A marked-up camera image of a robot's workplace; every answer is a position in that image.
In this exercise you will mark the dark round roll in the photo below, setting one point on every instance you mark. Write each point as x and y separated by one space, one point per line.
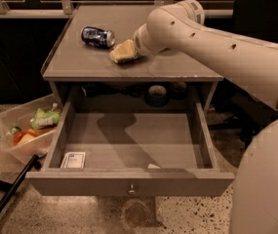
178 90

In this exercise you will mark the clear plastic bin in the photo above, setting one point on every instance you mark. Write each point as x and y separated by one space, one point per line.
18 119

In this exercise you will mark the blue pepsi can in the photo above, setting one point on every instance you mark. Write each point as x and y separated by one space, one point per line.
97 37

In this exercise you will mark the open grey top drawer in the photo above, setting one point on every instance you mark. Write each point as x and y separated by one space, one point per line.
118 147

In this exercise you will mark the dark tape roll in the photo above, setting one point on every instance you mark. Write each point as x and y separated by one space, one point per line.
157 96

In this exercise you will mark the metal railing frame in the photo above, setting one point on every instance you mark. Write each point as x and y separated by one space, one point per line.
67 0

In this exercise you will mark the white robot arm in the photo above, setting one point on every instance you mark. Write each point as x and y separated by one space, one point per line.
249 63

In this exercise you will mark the grey cabinet with drawer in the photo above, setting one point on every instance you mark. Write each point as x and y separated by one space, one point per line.
87 78

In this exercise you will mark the white card in drawer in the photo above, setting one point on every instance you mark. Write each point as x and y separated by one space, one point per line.
73 160

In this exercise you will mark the green chip bag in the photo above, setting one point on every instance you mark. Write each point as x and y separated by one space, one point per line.
45 118

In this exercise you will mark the metal drawer knob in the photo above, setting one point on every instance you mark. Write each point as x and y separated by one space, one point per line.
132 190

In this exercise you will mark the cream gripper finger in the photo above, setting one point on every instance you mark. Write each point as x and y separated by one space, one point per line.
124 52

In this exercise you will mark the black office chair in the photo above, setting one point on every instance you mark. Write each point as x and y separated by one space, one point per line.
257 19

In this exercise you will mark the black metal stand leg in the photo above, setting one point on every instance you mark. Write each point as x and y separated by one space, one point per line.
10 189

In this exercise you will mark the small white paper scrap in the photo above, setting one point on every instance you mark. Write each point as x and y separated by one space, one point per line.
153 166

